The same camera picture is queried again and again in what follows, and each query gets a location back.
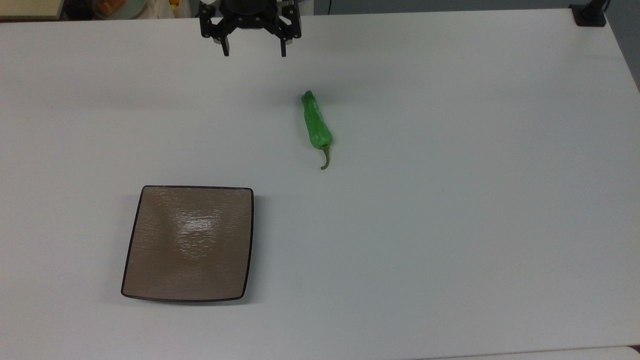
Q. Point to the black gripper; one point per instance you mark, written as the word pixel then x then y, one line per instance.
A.
pixel 249 12

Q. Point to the square brown ceramic plate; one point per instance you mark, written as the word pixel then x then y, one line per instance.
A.
pixel 190 245

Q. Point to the small yellow object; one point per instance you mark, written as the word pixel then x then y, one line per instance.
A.
pixel 174 4

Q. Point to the beige wooden board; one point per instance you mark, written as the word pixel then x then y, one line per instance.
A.
pixel 30 8

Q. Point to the green chili pepper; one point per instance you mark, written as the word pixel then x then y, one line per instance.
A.
pixel 316 125

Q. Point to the black stand clamp base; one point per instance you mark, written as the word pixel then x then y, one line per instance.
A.
pixel 589 14

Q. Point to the round plate with orange food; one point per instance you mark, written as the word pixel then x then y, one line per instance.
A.
pixel 119 7

